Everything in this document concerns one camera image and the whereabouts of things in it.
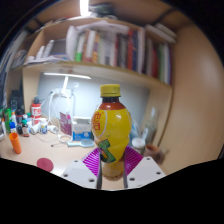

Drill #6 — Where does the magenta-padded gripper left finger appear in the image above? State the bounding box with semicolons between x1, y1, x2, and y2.
61;147;103;190

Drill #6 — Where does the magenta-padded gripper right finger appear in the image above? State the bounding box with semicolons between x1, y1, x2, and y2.
122;145;167;190

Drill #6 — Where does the yellow drink bottle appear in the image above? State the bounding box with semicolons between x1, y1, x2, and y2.
91;83;133;182

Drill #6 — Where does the white-lidded brown jar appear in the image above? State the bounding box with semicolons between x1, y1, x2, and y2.
131;137;147;156

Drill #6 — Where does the brown mug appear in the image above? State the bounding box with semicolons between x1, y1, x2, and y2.
143;143;169;164

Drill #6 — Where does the light blue hairbrush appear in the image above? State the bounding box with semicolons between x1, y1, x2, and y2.
67;138;96;148

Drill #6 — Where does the tall clear glass bottle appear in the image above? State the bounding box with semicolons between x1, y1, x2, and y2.
141;107;159;144

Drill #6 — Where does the magenta pouch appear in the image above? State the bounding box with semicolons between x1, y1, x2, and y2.
59;111;74;136

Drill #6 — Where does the flat round red coaster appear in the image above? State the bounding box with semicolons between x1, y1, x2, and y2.
36;157;55;173

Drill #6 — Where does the brown bottle with green cap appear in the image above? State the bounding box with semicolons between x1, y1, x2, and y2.
21;119;30;138

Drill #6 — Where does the red and white canister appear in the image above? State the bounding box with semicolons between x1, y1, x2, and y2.
30;103;42;126

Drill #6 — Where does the white power strip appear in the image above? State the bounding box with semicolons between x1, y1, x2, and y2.
49;88;73;98

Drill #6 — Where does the orange plastic cup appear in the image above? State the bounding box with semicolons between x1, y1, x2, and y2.
8;132;23;155

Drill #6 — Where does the white bottle with blue lid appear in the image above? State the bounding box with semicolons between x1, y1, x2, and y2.
9;121;18;134

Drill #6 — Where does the white desk lamp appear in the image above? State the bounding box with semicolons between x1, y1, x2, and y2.
43;72;92;98

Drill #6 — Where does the green plastic bottle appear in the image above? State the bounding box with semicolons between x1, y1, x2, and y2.
3;108;13;134

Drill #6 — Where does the wooden shelf unit with books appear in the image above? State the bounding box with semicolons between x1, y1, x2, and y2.
6;14;178;148

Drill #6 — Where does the ceiling light tube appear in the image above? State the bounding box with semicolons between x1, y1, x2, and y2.
79;0;90;17

